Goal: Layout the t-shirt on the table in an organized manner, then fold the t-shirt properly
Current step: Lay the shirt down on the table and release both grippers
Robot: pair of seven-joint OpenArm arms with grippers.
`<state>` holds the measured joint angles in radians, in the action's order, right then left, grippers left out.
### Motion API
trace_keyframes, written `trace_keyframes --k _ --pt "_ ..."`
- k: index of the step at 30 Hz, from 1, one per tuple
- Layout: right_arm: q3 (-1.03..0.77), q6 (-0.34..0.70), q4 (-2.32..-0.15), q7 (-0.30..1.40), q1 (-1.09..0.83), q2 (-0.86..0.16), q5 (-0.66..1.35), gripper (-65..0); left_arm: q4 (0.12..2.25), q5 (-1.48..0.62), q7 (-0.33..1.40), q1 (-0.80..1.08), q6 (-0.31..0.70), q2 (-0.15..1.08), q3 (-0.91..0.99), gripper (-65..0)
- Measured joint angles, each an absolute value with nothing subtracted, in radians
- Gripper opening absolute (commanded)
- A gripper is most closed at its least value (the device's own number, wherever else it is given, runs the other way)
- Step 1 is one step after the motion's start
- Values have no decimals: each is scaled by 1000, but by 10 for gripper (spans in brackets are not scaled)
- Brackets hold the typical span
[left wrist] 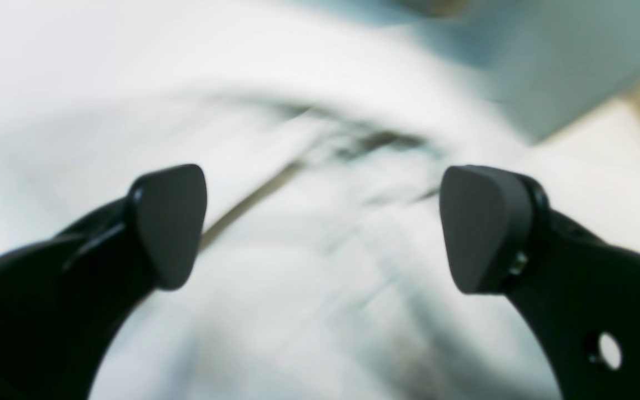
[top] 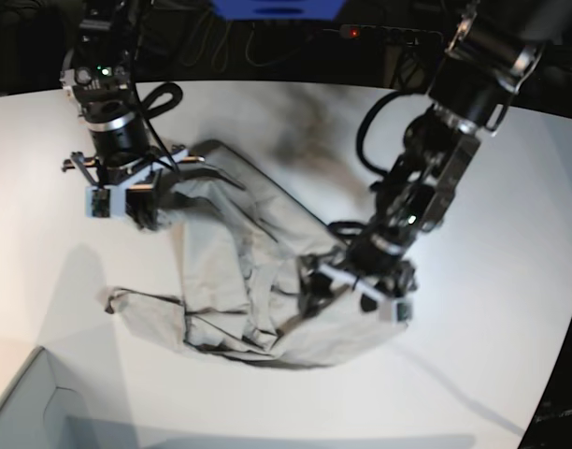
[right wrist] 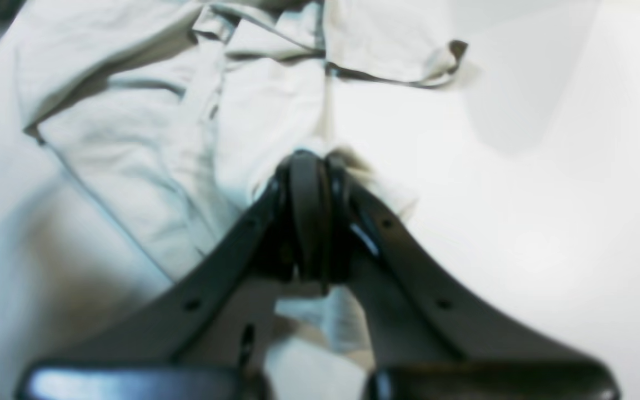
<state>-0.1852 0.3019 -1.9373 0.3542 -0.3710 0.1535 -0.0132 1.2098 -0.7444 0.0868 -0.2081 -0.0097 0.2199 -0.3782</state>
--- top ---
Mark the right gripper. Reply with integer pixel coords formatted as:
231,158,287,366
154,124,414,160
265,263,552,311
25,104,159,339
61,147,205,230

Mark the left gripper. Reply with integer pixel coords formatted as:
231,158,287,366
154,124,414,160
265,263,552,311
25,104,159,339
279,252,417,335

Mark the beige t-shirt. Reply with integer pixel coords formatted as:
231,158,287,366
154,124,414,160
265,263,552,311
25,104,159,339
105,140,408,369

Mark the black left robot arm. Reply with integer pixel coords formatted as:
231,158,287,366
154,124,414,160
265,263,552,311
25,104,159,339
283,1,551,331

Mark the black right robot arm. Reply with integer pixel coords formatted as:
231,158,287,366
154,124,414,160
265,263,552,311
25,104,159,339
60,1,199,230

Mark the blue plastic bin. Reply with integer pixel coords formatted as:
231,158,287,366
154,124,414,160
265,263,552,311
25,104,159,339
211,0,346,21

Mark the grey cardboard box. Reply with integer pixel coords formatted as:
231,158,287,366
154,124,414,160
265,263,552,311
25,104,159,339
0,347,97,448

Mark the black power strip red light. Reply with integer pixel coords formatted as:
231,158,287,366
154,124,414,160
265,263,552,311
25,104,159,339
322,24,444,46

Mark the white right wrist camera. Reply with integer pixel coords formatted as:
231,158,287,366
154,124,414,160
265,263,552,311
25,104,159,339
85,185,126,219

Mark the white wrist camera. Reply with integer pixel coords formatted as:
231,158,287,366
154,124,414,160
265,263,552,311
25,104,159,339
85,185,126,219
379,298,413,325

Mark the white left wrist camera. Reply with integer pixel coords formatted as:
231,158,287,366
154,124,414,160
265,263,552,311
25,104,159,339
379,298,413,325

